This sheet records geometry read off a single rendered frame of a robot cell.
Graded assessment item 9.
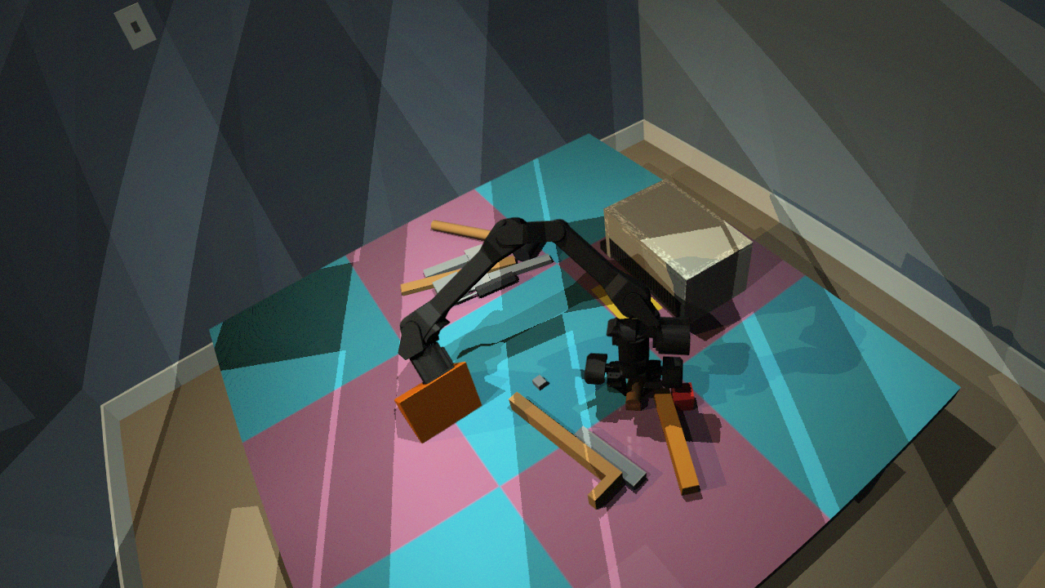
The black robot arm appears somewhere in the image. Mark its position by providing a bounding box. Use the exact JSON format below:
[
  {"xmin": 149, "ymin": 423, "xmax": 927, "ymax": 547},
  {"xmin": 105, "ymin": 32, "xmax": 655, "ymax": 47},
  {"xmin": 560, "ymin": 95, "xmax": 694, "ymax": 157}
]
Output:
[{"xmin": 398, "ymin": 217, "xmax": 690, "ymax": 385}]

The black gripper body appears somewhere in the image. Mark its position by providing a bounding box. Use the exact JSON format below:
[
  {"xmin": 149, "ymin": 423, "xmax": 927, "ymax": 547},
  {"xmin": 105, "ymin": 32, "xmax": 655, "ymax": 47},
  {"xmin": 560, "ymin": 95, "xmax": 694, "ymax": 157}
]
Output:
[{"xmin": 584, "ymin": 349, "xmax": 683, "ymax": 389}]

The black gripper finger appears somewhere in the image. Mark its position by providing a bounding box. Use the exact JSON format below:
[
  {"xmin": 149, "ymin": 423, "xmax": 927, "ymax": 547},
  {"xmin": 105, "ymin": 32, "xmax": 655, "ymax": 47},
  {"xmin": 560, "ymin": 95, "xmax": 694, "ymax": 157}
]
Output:
[
  {"xmin": 641, "ymin": 378, "xmax": 660, "ymax": 398},
  {"xmin": 607, "ymin": 379, "xmax": 627, "ymax": 396}
]

